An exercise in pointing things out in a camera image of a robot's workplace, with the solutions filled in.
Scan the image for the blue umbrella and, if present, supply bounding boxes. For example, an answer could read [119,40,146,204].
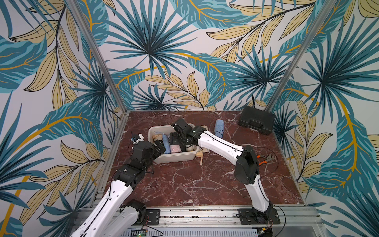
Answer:
[162,134,171,154]
[214,119,224,138]

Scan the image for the beige plastic storage box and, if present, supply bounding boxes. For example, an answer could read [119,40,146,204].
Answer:
[148,125,200,164]

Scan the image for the tan umbrella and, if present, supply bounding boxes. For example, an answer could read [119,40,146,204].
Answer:
[152,134,163,142]

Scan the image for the pink umbrella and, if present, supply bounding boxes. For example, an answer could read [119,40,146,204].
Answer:
[169,144,182,154]

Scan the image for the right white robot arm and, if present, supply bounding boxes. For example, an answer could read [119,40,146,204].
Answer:
[172,118,273,222]

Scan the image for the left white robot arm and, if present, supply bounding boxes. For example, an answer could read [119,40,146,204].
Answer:
[71,139,166,237]

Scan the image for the blue folded umbrella back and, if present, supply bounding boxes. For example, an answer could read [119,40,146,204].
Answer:
[214,119,224,138]

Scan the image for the black plastic tool case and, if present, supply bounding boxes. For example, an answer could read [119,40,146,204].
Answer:
[238,106,275,135]

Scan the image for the orange handled pliers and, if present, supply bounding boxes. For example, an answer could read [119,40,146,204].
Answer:
[257,153,275,166]

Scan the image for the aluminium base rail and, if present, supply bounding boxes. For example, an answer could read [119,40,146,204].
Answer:
[69,205,326,237]

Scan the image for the left aluminium corner post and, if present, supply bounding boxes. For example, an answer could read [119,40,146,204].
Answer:
[66,0,127,114]

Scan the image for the aluminium corner post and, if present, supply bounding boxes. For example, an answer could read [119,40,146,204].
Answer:
[66,0,127,114]
[265,0,337,113]

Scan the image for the right aluminium corner post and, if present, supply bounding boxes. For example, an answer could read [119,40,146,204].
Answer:
[265,0,337,113]

